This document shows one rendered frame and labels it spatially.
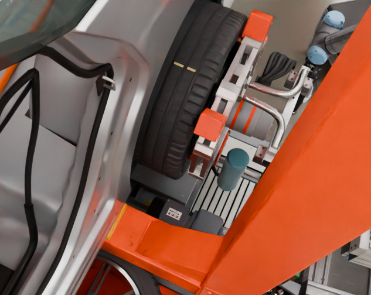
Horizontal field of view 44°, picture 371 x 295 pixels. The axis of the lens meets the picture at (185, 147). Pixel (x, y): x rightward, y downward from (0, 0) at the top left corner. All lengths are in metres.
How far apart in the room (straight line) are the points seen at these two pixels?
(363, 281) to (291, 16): 1.76
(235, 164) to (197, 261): 0.43
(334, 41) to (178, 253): 0.93
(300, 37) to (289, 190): 2.50
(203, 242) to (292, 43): 1.86
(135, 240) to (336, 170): 1.16
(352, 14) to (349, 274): 1.47
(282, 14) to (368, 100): 2.78
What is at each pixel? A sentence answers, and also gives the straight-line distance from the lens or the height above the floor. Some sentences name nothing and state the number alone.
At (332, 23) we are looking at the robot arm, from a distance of 1.91.
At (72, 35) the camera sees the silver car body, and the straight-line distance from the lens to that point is 0.84.
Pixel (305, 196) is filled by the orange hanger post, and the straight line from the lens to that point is 0.73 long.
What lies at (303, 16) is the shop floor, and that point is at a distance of 3.31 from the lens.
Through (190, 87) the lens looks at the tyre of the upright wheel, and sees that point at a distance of 1.44.
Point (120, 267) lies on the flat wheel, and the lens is 1.87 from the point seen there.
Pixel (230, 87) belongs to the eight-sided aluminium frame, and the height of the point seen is 1.12.
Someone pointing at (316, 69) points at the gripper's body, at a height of 0.90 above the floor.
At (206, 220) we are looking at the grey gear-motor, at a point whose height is 0.41.
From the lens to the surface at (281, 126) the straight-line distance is 1.57.
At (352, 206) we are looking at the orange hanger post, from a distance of 0.71.
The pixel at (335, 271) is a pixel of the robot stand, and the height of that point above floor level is 0.21.
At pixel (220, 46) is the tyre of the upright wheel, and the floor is 1.18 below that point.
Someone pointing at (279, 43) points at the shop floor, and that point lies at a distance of 3.11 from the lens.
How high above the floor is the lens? 2.33
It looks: 64 degrees down
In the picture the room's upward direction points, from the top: 11 degrees clockwise
